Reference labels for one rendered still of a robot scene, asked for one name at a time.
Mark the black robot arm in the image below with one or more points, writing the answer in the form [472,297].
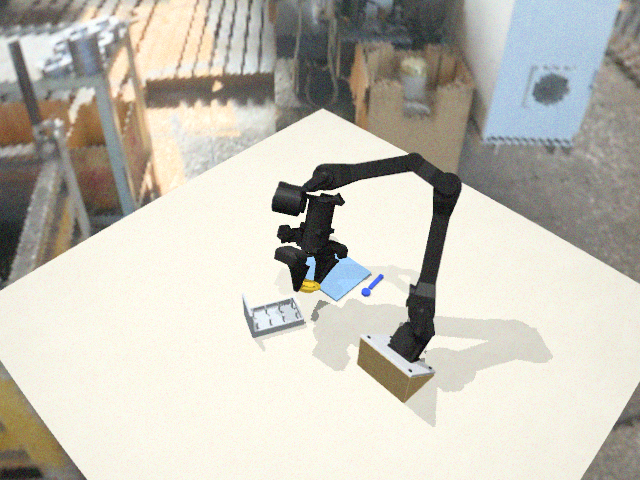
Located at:
[409,340]

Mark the light blue flat mat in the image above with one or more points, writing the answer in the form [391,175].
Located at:
[344,276]

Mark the white dish rack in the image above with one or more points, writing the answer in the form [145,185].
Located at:
[272,317]

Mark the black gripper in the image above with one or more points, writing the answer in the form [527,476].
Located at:
[315,243]

